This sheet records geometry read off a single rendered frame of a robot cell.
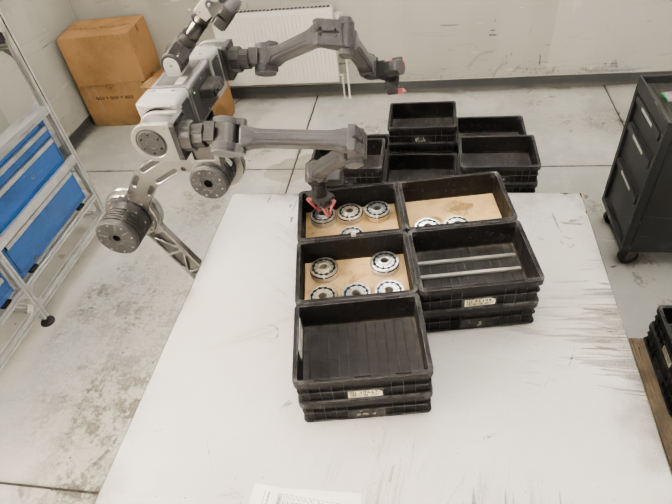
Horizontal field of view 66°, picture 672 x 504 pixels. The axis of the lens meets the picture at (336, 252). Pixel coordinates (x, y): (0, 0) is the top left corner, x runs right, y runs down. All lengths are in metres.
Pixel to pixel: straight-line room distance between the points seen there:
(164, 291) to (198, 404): 1.52
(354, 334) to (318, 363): 0.15
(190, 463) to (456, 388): 0.85
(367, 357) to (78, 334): 2.03
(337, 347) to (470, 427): 0.47
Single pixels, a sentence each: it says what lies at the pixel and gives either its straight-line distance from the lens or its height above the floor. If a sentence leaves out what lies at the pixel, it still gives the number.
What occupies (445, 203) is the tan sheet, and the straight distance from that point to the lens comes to 2.16.
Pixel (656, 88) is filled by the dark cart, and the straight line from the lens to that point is 3.05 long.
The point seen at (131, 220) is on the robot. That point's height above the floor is 0.94.
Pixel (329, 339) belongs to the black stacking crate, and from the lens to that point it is 1.71.
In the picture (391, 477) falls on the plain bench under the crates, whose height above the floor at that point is 0.70.
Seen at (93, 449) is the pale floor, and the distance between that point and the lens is 2.80.
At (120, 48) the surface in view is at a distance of 4.79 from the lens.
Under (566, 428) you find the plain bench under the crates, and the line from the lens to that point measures 1.74.
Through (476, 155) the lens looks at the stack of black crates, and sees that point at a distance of 3.06.
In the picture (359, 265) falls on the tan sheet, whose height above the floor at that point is 0.83.
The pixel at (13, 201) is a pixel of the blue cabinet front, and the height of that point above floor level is 0.67.
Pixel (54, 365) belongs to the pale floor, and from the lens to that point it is 3.22.
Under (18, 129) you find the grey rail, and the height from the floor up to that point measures 0.93.
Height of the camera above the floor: 2.19
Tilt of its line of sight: 43 degrees down
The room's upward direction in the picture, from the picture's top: 9 degrees counter-clockwise
